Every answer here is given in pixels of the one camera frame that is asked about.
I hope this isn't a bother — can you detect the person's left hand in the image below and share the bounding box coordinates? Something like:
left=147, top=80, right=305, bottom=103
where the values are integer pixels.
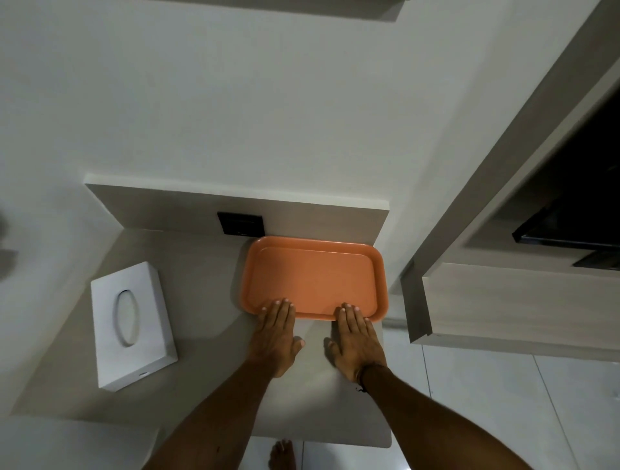
left=246, top=299, right=306, bottom=379

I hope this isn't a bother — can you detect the person's right hand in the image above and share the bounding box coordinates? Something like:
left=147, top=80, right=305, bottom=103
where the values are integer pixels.
left=325, top=303, right=388, bottom=383

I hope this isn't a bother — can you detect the person's left forearm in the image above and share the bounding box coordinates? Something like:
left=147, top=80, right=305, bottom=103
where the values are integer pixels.
left=140, top=358, right=287, bottom=470

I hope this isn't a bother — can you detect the person's right forearm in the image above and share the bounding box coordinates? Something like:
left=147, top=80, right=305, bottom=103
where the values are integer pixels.
left=359, top=364, right=534, bottom=470

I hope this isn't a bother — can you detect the black wrist thread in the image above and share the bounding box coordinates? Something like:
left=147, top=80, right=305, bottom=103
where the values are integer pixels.
left=356, top=363, right=389, bottom=393

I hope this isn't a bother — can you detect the orange plastic tray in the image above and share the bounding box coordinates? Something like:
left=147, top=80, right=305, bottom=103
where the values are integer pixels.
left=241, top=236, right=384, bottom=322

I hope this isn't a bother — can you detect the person's bare foot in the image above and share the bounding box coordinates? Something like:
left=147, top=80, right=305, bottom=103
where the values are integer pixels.
left=269, top=440, right=295, bottom=470

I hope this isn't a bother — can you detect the white tissue box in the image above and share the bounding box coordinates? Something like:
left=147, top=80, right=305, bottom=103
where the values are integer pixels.
left=90, top=262, right=178, bottom=392

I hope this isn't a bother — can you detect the light wooden cabinet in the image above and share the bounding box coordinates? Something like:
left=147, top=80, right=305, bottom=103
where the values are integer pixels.
left=400, top=0, right=620, bottom=360

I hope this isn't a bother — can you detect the black television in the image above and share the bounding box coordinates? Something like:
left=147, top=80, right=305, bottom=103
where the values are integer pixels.
left=512, top=191, right=620, bottom=271

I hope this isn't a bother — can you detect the black wall socket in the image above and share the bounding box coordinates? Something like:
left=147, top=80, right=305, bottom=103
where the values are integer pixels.
left=217, top=212, right=265, bottom=238

